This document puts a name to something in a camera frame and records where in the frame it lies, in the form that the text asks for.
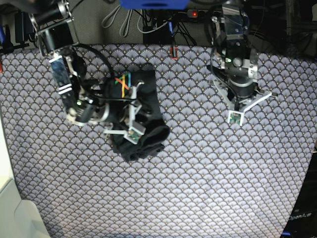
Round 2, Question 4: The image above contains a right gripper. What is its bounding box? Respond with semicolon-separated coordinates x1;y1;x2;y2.
66;81;146;145

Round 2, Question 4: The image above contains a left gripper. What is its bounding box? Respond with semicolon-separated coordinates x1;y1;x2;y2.
211;74;277;126

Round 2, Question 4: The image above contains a dark grey T-shirt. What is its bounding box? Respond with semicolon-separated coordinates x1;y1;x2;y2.
104;70;170;162

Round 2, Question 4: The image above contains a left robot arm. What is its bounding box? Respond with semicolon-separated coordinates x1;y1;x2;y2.
204;0;277;125

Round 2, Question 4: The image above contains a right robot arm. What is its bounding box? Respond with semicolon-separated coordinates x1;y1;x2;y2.
30;0;146;145

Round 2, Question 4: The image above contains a red and black clamp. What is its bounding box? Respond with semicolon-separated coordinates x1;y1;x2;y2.
169;45;178;60

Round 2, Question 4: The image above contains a fan-patterned table cloth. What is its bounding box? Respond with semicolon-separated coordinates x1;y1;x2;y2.
0;44;317;238

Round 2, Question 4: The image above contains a black power strip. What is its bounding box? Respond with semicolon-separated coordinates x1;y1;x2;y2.
186;9;208;19

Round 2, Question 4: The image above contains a black power adapter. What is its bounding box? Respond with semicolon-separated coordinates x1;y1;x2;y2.
14;11;34;43

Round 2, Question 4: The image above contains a white plastic bin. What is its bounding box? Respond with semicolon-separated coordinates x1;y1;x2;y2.
0;122;50;238

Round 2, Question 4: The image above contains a black OpenArm box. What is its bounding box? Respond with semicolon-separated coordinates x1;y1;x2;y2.
281;153;317;238

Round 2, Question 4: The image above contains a blue clamp handle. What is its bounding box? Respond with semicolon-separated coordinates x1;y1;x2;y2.
168;21;174;37

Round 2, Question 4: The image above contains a grey looped cable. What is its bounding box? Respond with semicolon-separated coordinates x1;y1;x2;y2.
101;5;133;38

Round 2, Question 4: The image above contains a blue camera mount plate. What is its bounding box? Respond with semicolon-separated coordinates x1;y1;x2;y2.
120;0;189;10

